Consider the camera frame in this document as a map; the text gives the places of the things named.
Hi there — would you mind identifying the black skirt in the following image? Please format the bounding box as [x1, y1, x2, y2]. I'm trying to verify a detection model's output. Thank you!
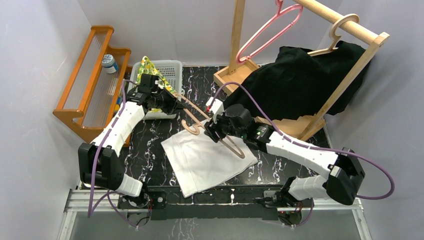
[223, 41, 365, 120]

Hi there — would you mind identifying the yellow green patterned cloth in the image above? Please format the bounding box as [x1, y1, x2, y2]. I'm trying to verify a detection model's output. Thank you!
[131, 56, 182, 93]

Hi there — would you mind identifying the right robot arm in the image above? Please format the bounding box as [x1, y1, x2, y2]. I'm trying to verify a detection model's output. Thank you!
[204, 99, 365, 207]

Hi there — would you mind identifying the beige wooden hanger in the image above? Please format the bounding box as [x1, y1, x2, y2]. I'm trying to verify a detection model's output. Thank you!
[306, 13, 361, 57]

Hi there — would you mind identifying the wooden clothes rack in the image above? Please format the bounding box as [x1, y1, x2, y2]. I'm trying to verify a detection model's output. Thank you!
[214, 0, 389, 140]

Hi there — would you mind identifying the purple cable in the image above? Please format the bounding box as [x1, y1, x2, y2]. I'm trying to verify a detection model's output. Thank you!
[87, 78, 138, 219]
[208, 81, 396, 201]

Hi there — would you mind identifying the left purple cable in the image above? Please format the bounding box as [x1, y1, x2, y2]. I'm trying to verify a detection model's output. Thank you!
[87, 78, 138, 219]

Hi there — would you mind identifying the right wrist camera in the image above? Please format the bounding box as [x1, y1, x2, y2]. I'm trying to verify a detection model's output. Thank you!
[206, 97, 225, 124]

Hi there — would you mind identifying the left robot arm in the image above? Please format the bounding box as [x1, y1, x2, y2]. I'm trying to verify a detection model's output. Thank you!
[77, 73, 186, 208]

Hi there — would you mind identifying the orange wooden shelf rack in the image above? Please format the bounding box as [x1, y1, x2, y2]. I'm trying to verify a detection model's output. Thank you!
[52, 25, 132, 143]

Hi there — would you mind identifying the pink hanger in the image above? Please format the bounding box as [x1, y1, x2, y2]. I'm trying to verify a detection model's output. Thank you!
[235, 0, 304, 65]

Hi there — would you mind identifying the white cloth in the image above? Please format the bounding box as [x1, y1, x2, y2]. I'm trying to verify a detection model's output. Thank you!
[161, 128, 258, 198]

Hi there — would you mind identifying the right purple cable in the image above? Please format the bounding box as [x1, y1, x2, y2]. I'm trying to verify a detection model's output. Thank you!
[208, 81, 396, 201]

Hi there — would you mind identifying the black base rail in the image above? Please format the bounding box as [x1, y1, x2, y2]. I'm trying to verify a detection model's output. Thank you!
[148, 184, 287, 220]

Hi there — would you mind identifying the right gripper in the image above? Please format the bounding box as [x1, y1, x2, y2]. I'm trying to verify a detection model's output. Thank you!
[203, 110, 245, 144]

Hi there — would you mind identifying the white plastic basket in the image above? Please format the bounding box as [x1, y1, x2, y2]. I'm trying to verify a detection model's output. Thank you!
[119, 60, 184, 123]

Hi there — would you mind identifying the small white blue jar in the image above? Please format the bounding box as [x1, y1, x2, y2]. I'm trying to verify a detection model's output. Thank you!
[101, 54, 119, 74]

